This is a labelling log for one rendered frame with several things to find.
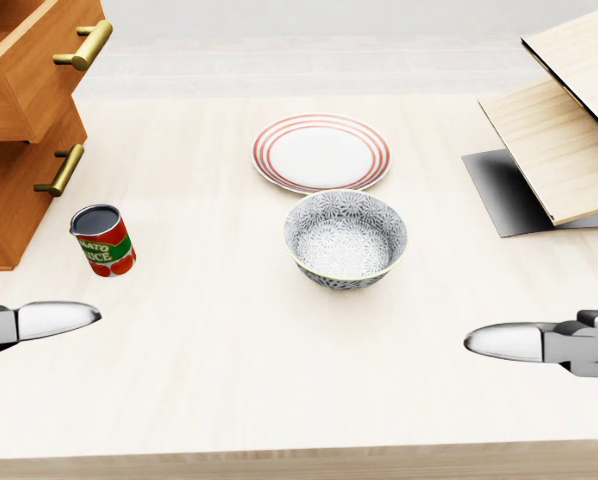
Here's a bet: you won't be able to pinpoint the closed wooden drawer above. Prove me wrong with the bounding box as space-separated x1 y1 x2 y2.
0 97 89 271

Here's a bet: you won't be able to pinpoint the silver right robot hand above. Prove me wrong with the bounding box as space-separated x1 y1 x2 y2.
462 309 598 380

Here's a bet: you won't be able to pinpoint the brass drawer handle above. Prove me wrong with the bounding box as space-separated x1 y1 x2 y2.
33 143 86 198
52 19 114 72

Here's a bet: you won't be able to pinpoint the grey patterned bowl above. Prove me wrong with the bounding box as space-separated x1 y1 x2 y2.
283 189 409 293

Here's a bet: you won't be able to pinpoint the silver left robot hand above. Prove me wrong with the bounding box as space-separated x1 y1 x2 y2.
0 295 103 360

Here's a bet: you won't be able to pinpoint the red tomato sauce tin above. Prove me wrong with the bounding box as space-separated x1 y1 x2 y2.
68 203 137 279

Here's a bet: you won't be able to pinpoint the open wooden drawer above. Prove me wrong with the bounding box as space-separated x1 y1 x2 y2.
0 0 105 145

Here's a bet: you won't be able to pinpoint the white plate with red rings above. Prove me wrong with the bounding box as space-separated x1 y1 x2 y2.
250 113 394 196

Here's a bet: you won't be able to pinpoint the wooden cabinet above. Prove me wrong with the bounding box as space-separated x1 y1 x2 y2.
0 99 89 272

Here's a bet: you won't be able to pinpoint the pale wooden slat tray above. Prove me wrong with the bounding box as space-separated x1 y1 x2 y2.
461 2 598 239

